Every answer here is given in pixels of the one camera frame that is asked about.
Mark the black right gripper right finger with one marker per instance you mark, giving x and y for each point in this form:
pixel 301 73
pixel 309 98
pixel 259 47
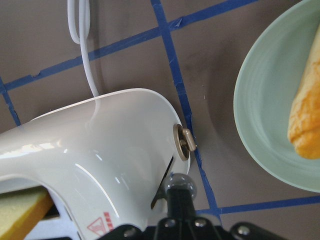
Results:
pixel 187 209

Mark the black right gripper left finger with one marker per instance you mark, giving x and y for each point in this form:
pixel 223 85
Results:
pixel 172 199

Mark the white two-slot toaster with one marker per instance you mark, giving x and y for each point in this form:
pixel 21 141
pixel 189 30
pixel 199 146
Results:
pixel 102 160

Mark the sliced bread in toaster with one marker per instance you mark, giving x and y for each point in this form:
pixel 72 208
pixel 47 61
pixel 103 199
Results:
pixel 20 211

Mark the triangular golden bread bun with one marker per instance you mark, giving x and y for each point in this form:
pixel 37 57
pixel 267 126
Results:
pixel 304 118

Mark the light green round plate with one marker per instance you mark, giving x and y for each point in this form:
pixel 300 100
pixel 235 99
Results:
pixel 265 88

